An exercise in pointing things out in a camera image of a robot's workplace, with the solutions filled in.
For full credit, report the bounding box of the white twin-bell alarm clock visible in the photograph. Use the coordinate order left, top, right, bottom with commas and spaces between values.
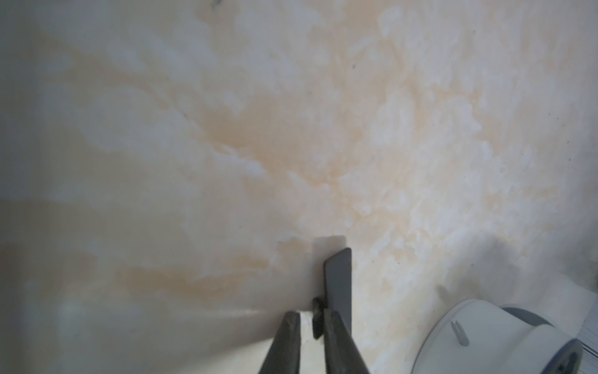
412, 299, 584, 374

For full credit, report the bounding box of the black battery cover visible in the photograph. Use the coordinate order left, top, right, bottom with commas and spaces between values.
311, 248, 352, 340

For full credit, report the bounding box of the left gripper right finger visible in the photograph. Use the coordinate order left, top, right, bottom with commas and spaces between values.
324, 309, 369, 374

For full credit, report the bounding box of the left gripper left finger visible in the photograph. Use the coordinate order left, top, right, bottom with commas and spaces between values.
259, 311, 301, 374

